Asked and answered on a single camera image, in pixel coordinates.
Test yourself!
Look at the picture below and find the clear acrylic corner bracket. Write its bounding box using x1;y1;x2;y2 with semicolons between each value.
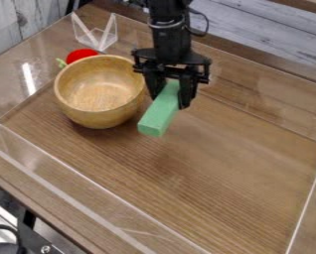
71;13;118;53

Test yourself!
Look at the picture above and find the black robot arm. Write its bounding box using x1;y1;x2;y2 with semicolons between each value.
131;0;213;109

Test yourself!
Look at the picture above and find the black table leg bracket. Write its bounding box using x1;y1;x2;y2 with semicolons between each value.
18;209;65;254

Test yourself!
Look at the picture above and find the black cable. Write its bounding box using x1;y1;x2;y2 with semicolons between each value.
0;223;26;254

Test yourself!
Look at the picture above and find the green rectangular block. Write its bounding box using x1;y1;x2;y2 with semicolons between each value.
137;80;180;137

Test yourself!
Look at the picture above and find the brown wooden bowl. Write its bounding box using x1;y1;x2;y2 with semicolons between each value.
54;55;145;129

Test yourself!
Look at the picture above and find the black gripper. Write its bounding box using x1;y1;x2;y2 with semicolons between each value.
131;48;212;109

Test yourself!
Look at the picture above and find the red plush tomato toy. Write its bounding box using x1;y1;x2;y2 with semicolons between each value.
58;49;98;68

